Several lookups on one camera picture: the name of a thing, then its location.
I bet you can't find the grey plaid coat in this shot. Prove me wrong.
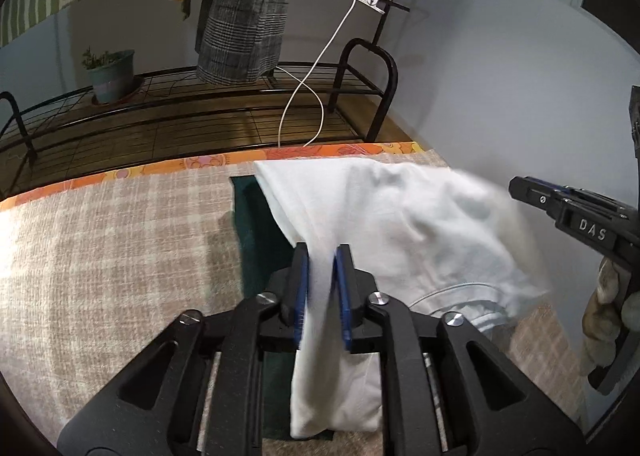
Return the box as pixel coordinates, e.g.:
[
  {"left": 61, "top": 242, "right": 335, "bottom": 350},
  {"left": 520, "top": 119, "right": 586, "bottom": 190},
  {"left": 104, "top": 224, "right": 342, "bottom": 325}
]
[{"left": 196, "top": 0, "right": 303, "bottom": 85}]

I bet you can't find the orange printed bed sheet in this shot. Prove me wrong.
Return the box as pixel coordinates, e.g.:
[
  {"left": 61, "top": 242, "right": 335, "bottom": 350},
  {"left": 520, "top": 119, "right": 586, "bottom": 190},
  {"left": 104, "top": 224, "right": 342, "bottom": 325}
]
[{"left": 0, "top": 141, "right": 426, "bottom": 211}]

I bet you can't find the white lamp cable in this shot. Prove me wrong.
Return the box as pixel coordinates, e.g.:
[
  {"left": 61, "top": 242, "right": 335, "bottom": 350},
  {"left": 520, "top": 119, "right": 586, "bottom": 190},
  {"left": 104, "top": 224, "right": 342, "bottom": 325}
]
[{"left": 277, "top": 0, "right": 357, "bottom": 147}]

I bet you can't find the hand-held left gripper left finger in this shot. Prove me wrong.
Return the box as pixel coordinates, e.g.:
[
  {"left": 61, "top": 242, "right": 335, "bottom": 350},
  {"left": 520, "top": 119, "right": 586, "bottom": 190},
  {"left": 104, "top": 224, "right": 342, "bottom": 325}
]
[{"left": 56, "top": 242, "right": 311, "bottom": 456}]

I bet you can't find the white t-shirt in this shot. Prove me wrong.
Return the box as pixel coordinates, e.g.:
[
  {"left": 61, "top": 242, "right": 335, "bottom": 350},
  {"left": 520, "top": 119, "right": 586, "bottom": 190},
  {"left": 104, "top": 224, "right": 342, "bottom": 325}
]
[{"left": 254, "top": 158, "right": 551, "bottom": 439}]

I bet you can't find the potted plant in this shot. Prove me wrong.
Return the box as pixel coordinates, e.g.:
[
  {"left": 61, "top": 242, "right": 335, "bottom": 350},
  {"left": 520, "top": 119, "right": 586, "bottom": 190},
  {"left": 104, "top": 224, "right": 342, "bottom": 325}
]
[{"left": 81, "top": 46, "right": 146, "bottom": 105}]

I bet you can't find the folded dark green cloth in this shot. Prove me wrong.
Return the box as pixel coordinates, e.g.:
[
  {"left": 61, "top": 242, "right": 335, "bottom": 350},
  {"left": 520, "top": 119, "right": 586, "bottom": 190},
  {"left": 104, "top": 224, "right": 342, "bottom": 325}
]
[{"left": 229, "top": 175, "right": 336, "bottom": 442}]

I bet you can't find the person's right hand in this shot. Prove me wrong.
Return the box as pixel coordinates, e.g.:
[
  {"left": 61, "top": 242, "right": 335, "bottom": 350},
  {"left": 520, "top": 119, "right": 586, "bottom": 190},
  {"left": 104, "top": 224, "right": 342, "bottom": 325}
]
[{"left": 582, "top": 256, "right": 632, "bottom": 369}]

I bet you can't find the black metal clothes rack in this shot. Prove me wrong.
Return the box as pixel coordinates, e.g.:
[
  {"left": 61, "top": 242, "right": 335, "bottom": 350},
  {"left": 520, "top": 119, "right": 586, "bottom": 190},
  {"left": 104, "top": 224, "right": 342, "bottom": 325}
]
[{"left": 0, "top": 0, "right": 413, "bottom": 197}]

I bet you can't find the beige plaid blanket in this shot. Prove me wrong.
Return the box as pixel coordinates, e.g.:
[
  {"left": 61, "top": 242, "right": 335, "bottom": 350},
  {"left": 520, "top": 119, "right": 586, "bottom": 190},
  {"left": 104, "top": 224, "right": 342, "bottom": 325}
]
[{"left": 0, "top": 148, "right": 586, "bottom": 456}]

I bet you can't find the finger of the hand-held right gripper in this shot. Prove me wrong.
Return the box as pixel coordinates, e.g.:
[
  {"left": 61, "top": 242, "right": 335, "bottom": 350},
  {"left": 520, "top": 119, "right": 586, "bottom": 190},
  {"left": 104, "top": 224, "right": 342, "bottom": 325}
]
[{"left": 507, "top": 176, "right": 566, "bottom": 223}]

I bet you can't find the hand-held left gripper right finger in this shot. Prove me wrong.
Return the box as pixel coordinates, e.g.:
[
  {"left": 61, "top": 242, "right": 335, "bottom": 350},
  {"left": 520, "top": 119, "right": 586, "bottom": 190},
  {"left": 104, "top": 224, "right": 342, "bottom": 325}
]
[{"left": 334, "top": 243, "right": 586, "bottom": 456}]

